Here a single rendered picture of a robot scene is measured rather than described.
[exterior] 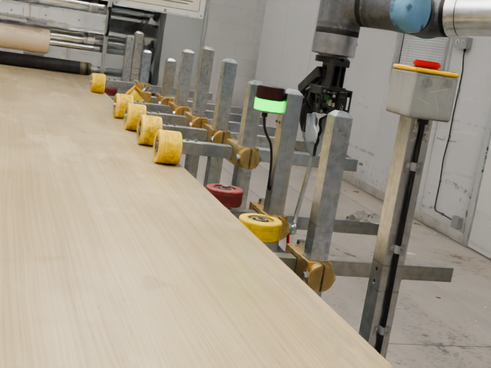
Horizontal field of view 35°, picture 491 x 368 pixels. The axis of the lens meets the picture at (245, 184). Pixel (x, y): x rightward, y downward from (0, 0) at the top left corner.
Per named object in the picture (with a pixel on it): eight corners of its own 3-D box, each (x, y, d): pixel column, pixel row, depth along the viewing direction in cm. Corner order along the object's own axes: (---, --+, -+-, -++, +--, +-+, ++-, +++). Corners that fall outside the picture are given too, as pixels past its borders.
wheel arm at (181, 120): (286, 137, 249) (288, 126, 249) (290, 139, 246) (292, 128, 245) (131, 120, 234) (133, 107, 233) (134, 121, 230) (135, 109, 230)
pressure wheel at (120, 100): (133, 114, 251) (128, 123, 259) (134, 91, 254) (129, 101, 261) (115, 112, 249) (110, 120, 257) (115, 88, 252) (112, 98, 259)
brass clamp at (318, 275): (307, 269, 153) (312, 244, 152) (335, 293, 140) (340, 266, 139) (278, 267, 151) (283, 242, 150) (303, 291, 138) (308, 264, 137)
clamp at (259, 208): (267, 224, 176) (270, 203, 175) (287, 242, 163) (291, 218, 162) (243, 223, 174) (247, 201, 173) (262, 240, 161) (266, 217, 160)
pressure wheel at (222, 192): (229, 233, 172) (237, 182, 170) (240, 244, 165) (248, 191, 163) (195, 231, 170) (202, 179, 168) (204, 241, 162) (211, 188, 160)
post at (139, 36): (129, 136, 357) (142, 31, 348) (131, 138, 354) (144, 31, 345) (122, 136, 356) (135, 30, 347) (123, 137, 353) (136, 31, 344)
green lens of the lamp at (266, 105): (277, 109, 164) (278, 99, 163) (286, 113, 158) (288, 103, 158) (250, 106, 162) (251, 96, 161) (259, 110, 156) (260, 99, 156)
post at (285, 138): (262, 305, 172) (298, 89, 163) (267, 311, 168) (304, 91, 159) (247, 304, 171) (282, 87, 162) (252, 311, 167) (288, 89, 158)
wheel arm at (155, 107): (262, 125, 273) (264, 115, 272) (265, 127, 269) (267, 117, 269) (120, 108, 257) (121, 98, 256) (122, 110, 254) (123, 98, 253)
